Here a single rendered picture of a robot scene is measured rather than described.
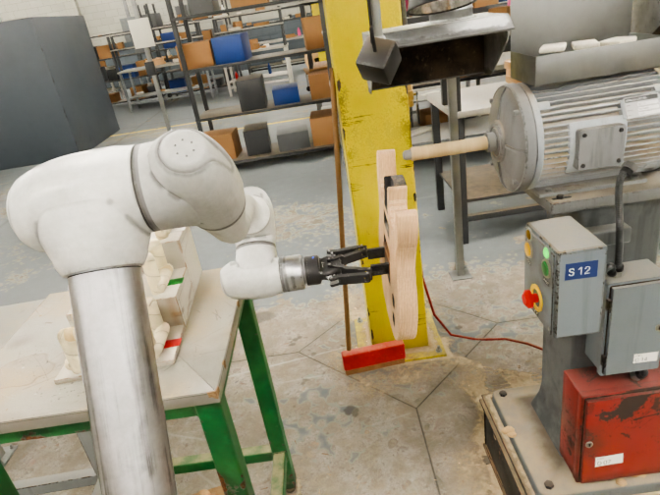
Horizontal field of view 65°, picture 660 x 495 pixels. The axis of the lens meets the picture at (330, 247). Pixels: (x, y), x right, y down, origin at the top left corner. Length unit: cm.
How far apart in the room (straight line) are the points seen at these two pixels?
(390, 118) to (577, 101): 101
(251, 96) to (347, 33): 397
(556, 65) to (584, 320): 54
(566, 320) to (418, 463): 114
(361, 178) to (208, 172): 151
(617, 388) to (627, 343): 14
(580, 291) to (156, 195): 80
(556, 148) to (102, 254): 94
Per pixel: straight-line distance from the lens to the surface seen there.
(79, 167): 80
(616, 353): 147
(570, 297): 113
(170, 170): 72
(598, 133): 126
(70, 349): 129
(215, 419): 119
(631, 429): 163
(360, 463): 217
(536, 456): 180
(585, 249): 109
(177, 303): 133
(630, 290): 138
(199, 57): 607
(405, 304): 118
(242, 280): 128
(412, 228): 108
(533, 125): 122
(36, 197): 81
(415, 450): 219
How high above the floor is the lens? 161
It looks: 25 degrees down
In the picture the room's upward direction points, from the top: 9 degrees counter-clockwise
